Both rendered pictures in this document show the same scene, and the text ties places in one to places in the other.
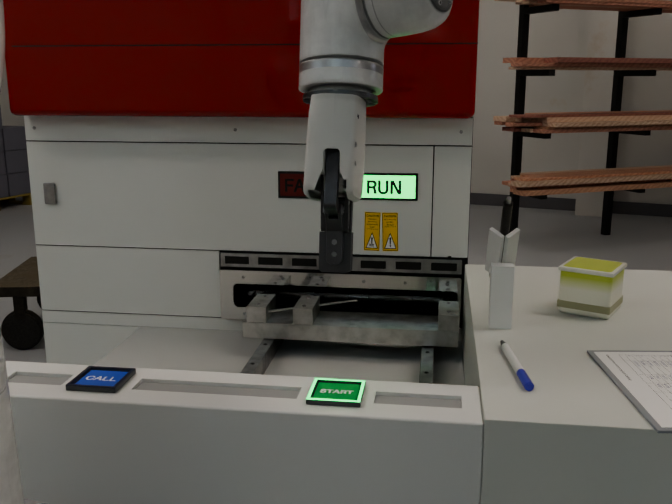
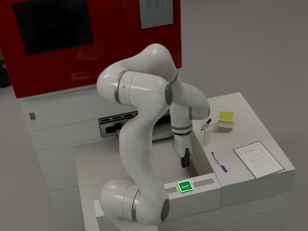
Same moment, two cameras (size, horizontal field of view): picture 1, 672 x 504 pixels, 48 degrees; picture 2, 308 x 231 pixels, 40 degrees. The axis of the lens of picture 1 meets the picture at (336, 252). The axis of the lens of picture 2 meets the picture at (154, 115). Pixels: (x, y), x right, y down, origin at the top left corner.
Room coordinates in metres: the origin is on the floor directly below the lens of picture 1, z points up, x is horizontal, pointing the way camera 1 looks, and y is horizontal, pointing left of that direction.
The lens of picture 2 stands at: (-0.41, 0.52, 2.36)
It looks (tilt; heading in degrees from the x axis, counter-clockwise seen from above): 38 degrees down; 341
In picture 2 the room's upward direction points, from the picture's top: 4 degrees counter-clockwise
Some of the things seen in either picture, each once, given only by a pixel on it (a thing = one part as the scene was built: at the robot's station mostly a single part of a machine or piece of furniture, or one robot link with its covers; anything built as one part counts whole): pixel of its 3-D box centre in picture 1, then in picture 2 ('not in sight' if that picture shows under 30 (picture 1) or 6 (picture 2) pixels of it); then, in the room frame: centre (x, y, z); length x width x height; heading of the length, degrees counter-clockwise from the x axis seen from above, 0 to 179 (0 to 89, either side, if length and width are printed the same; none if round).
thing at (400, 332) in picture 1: (351, 327); (150, 134); (1.23, -0.03, 0.87); 0.36 x 0.08 x 0.03; 82
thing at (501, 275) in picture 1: (500, 274); (206, 130); (0.96, -0.22, 1.03); 0.06 x 0.04 x 0.13; 172
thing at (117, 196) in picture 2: not in sight; (129, 211); (0.50, 0.32, 1.23); 0.19 x 0.12 x 0.24; 45
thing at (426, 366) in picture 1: (425, 393); (184, 156); (1.02, -0.13, 0.84); 0.50 x 0.02 x 0.03; 172
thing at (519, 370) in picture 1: (514, 362); (218, 161); (0.80, -0.20, 0.97); 0.14 x 0.01 x 0.01; 179
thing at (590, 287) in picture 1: (591, 287); (226, 120); (1.01, -0.36, 1.00); 0.07 x 0.07 x 0.07; 56
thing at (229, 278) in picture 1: (338, 298); (140, 122); (1.31, 0.00, 0.89); 0.44 x 0.02 x 0.10; 82
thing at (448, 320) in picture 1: (448, 315); not in sight; (1.21, -0.19, 0.89); 0.08 x 0.03 x 0.03; 172
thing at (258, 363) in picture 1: (245, 383); not in sight; (1.06, 0.14, 0.84); 0.50 x 0.02 x 0.03; 172
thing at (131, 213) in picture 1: (243, 226); (105, 109); (1.35, 0.17, 1.02); 0.81 x 0.03 x 0.40; 82
